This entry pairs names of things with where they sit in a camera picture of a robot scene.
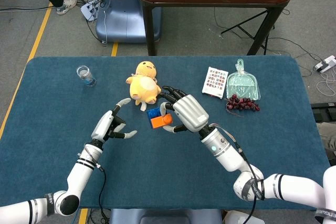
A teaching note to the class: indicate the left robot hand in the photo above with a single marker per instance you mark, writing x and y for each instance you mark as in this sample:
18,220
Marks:
106,124

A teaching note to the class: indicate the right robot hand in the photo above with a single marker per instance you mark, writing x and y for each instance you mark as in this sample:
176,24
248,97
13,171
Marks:
190,112

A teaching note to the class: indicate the orange and blue toy block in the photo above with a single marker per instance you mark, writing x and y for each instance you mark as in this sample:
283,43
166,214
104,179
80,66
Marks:
158,121

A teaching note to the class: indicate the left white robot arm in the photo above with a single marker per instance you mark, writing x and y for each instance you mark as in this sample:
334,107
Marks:
81,171

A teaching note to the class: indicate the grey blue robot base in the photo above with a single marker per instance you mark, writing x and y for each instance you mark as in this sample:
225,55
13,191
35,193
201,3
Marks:
165,217

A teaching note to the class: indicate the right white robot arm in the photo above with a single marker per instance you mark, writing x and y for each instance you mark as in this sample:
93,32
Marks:
225,153

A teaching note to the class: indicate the white mahjong print box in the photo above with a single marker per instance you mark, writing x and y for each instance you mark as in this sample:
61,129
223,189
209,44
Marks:
215,82

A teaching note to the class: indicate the clear jar with label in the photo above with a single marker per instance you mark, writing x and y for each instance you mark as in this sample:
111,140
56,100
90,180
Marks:
88,78

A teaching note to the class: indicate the dark red grape bunch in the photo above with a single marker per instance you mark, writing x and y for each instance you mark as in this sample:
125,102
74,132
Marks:
241,104

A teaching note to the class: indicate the yellow plush toy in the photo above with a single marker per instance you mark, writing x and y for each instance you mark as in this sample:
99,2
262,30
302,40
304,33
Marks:
143,87

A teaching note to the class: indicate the blue table cloth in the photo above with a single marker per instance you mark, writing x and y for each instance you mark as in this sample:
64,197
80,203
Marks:
52,142

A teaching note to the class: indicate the green dustpan in plastic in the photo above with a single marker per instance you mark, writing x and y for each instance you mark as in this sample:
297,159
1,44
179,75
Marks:
242,85

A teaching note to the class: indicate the white power strip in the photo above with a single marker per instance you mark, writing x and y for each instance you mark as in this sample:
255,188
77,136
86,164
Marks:
326,64
89,10

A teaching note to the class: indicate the black foot pedal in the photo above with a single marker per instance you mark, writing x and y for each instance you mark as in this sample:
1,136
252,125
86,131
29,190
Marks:
325,112

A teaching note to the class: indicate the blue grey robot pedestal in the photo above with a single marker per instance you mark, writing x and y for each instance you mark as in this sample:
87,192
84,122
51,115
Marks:
123,22

